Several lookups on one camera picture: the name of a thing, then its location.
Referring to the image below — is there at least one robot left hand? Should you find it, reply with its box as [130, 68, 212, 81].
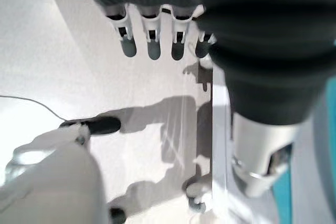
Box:
[78, 0, 336, 198]

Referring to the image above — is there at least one white medical cart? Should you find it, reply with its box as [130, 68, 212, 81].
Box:
[211, 61, 336, 224]

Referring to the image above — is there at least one cart caster wheel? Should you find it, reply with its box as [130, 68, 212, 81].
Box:
[182, 175, 212, 214]

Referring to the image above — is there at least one robot left foot black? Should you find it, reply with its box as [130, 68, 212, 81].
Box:
[59, 115, 122, 136]

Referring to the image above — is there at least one robot foot black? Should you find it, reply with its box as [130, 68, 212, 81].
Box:
[59, 115, 122, 136]
[109, 207, 127, 224]

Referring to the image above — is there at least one robot right foot black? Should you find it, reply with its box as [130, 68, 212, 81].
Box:
[109, 207, 127, 224]

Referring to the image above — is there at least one robot left leg silver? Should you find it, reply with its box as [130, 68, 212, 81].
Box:
[0, 125, 110, 224]

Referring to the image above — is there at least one black floor cable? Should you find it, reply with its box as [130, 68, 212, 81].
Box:
[0, 94, 66, 122]

